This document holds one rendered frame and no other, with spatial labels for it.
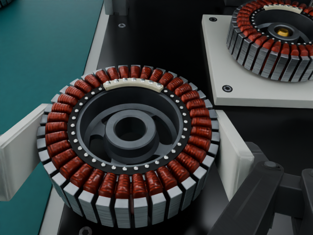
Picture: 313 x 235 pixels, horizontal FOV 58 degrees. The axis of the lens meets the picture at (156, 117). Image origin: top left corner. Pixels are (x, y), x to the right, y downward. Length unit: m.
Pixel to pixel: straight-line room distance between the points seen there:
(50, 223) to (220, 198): 0.13
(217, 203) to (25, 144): 0.14
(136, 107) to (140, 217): 0.08
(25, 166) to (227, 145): 0.11
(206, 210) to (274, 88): 0.14
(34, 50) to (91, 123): 0.22
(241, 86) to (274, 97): 0.03
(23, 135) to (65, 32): 0.27
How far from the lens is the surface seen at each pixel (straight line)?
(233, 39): 0.31
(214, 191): 0.23
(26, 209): 0.26
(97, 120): 0.20
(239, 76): 0.30
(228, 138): 0.16
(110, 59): 0.33
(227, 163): 0.16
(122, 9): 0.40
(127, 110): 0.19
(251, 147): 0.17
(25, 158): 0.17
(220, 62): 0.32
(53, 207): 0.26
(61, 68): 0.36
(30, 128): 0.18
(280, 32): 0.34
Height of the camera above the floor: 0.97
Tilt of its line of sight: 50 degrees down
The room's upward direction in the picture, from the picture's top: 3 degrees clockwise
